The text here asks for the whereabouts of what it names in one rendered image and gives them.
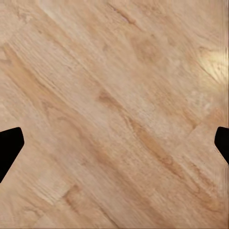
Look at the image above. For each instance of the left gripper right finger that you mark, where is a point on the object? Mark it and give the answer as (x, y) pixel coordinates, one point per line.
(222, 142)

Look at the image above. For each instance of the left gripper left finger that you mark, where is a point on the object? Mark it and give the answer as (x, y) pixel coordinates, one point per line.
(11, 143)

